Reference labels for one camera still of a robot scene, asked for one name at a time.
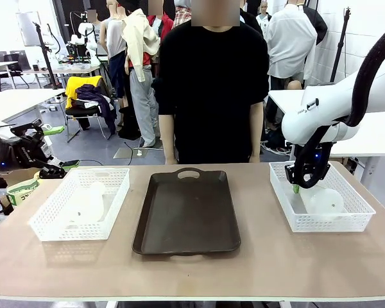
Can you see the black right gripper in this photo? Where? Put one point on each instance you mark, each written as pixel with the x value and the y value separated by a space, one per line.
pixel 322 163

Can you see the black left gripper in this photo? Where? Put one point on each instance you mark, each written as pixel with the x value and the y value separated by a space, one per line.
pixel 22 152

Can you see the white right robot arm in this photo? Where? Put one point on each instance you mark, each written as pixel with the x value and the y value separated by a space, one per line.
pixel 324 102

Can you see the person's right forearm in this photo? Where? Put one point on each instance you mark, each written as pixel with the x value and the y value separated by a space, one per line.
pixel 167 134

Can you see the person's left hand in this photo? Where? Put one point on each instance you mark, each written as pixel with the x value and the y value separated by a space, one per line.
pixel 254 158

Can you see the person's right hand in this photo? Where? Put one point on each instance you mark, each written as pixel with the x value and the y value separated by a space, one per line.
pixel 170 160

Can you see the brown cardboard box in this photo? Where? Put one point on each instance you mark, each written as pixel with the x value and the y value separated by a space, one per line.
pixel 17 174

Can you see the cream bag with green print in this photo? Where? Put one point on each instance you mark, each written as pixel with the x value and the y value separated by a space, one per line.
pixel 22 192

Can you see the yellow garment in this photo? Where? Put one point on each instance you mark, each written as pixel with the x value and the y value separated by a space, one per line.
pixel 71 88

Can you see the white perforated plastic basket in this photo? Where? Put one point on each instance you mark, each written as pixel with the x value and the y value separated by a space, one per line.
pixel 115 192
pixel 356 199

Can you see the grey floor plate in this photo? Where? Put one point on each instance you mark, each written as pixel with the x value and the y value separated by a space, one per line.
pixel 125 153

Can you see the black office chair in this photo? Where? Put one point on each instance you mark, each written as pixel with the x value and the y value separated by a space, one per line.
pixel 9 69

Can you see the black tripod stand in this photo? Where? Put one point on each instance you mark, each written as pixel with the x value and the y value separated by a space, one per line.
pixel 46 54
pixel 340 48

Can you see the person's black sweater torso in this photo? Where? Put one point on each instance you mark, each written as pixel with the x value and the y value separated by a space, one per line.
pixel 211 96

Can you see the dark brown serving tray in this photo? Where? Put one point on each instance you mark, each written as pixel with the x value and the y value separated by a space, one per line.
pixel 186 218

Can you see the white board panel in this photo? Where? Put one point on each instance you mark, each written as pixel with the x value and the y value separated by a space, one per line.
pixel 27 29

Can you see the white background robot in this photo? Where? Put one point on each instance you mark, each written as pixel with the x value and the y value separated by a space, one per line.
pixel 85 29

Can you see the mannequin with white tank top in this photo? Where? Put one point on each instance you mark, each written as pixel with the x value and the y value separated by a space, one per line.
pixel 114 35

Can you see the mannequin with white shirt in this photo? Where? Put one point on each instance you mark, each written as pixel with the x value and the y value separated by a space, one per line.
pixel 288 41

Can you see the mannequin with cream shirt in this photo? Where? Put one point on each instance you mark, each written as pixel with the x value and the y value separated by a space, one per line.
pixel 138 41

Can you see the person's blurred head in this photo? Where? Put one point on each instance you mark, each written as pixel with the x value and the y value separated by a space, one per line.
pixel 215 13

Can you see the black metal frame chair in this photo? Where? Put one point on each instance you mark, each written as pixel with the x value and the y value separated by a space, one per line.
pixel 83 112

